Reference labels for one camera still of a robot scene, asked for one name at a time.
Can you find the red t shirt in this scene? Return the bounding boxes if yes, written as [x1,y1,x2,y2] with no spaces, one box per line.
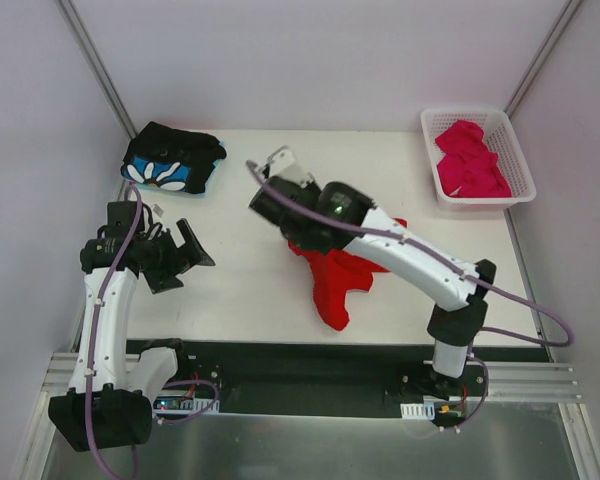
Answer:
[288,241,388,331]

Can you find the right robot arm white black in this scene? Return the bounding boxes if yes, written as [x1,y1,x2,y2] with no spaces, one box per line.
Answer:
[249,175,496,399]

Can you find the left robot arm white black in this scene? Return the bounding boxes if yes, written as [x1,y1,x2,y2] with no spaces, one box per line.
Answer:
[48,201,214,452]

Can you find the folded black flower t shirt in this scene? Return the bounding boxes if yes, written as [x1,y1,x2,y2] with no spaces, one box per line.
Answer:
[120,121,227,195]

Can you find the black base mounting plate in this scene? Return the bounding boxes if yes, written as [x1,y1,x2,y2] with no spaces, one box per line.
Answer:
[124,339,489,416]

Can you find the crumpled magenta t shirt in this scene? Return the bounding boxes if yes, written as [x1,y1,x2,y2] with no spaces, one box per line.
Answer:
[435,120,512,198]

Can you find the white plastic basket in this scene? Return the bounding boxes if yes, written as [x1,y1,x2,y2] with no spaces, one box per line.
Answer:
[420,106,537,212]

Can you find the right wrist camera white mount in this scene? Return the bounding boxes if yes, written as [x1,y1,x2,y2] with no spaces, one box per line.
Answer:
[256,146,315,188]

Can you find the left white cable duct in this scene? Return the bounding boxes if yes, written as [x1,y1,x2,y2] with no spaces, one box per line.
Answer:
[153,396,220,415]

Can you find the white cable duct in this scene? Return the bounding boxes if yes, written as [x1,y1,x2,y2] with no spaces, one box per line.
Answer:
[153,396,220,415]
[400,402,435,421]

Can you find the right white cable duct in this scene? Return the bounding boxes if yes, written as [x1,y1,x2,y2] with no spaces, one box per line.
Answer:
[400,402,435,421]

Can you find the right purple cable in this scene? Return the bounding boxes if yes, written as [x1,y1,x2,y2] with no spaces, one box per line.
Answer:
[245,159,572,435]

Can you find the aluminium front frame rail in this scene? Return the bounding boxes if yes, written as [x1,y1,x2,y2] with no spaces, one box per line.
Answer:
[41,352,585,404]

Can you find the left aluminium corner post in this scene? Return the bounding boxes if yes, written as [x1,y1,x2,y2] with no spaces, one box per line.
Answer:
[55,0,138,139]

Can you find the aluminium corner post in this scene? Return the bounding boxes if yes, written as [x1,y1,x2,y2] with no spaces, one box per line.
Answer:
[55,0,138,139]
[504,0,586,118]

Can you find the right aluminium corner post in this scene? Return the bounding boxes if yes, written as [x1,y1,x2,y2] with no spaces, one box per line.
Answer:
[504,0,586,118]

